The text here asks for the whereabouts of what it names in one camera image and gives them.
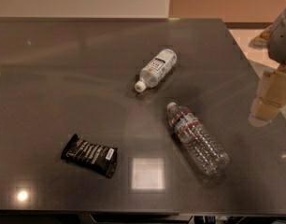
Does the black snack bar wrapper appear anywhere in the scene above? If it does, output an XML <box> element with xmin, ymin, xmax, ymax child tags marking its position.
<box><xmin>61</xmin><ymin>134</ymin><xmax>118</xmax><ymax>178</ymax></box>

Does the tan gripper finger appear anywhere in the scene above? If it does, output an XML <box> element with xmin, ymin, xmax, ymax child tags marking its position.
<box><xmin>249</xmin><ymin>64</ymin><xmax>286</xmax><ymax>127</ymax></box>

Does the clear red-label water bottle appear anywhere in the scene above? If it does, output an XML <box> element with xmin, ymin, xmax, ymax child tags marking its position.
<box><xmin>166</xmin><ymin>102</ymin><xmax>230</xmax><ymax>175</ymax></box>

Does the small white-label bottle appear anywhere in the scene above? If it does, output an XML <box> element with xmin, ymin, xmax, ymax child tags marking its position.
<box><xmin>135</xmin><ymin>49</ymin><xmax>177</xmax><ymax>92</ymax></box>

